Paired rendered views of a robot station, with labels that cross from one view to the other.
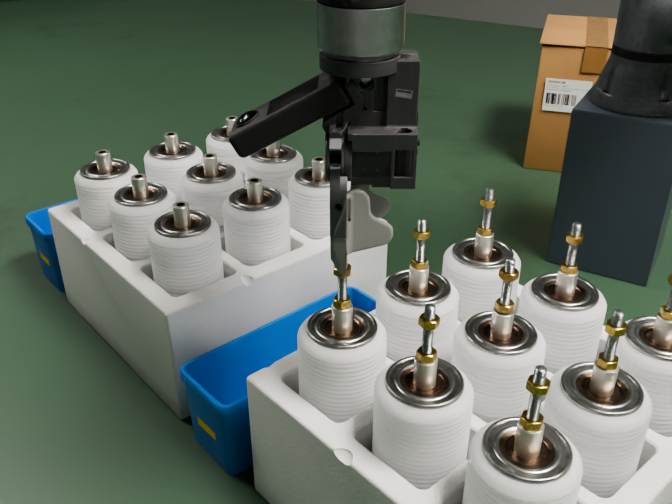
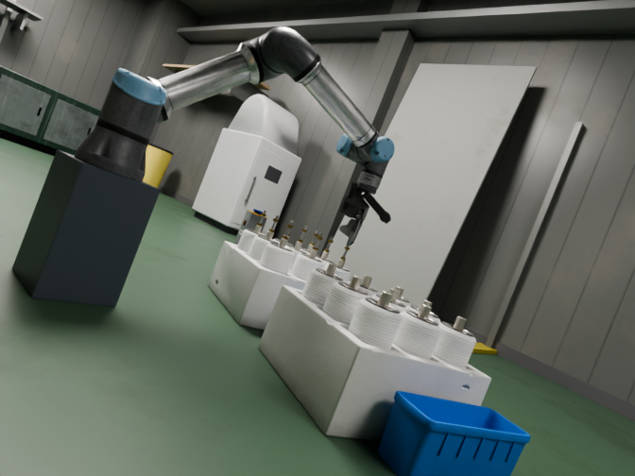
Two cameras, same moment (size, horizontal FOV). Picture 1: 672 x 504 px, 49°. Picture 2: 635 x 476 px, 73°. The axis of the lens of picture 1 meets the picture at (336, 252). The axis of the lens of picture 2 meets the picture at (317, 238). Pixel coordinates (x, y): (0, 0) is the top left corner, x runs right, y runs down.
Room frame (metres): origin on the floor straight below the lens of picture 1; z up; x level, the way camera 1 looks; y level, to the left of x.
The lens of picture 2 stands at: (2.11, 0.18, 0.35)
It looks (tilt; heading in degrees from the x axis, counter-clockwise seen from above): 1 degrees down; 191
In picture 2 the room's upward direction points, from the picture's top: 22 degrees clockwise
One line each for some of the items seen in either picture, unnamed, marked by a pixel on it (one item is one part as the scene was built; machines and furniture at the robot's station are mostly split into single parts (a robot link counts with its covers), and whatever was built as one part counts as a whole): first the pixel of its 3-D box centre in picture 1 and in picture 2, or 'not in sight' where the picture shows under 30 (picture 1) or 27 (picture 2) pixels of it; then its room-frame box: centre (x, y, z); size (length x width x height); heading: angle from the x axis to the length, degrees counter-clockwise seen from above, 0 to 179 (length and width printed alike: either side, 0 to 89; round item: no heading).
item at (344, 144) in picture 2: not in sight; (356, 148); (0.71, -0.09, 0.64); 0.11 x 0.11 x 0.08; 40
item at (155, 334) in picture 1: (219, 263); (366, 362); (1.04, 0.19, 0.09); 0.39 x 0.39 x 0.18; 40
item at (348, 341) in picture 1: (342, 327); not in sight; (0.64, -0.01, 0.25); 0.08 x 0.08 x 0.01
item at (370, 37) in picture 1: (360, 27); (368, 181); (0.64, -0.02, 0.56); 0.08 x 0.08 x 0.05
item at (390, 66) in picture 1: (367, 118); (358, 202); (0.64, -0.03, 0.48); 0.09 x 0.08 x 0.12; 89
